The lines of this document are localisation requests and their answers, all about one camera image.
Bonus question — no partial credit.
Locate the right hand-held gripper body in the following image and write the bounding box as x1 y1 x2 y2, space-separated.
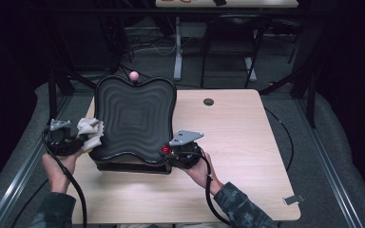
166 129 204 170

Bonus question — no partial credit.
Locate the black metal stand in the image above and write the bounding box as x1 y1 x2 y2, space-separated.
259 63 317 129
47 67 99 126

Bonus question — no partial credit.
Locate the black chair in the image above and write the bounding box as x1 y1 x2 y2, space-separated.
200 14 271 89

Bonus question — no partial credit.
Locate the tangle of floor cables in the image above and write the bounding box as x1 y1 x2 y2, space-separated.
120 31 179 65

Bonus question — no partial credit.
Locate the grey tape strip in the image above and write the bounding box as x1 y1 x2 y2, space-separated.
282 194 306 206

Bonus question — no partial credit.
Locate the white table leg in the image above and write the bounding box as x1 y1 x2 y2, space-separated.
243 56 258 83
173 16 184 82

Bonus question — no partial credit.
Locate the black wavy tray with base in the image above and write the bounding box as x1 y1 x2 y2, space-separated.
88 74 178 175

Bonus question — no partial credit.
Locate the right hand-held gripper cable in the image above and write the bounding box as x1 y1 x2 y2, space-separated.
199 151 232 226

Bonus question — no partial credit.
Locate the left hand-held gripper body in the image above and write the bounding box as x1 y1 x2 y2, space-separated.
42 119 88 157

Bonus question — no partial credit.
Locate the black floor cable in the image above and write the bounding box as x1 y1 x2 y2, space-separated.
10 179 50 228
263 106 296 172

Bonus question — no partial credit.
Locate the white quilted cloth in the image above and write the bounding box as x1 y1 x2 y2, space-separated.
76 117 105 153

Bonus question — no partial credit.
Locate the person's left hand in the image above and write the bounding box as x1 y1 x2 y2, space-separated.
41 148 84 194

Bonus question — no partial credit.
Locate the black horizontal frame bar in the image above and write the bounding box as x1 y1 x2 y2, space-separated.
41 8 334 17

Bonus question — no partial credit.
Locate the person's right hand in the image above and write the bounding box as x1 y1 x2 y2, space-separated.
183 151 224 196

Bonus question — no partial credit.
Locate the aluminium floor rail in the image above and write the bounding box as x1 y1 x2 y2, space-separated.
0 94 74 228
294 94 365 228

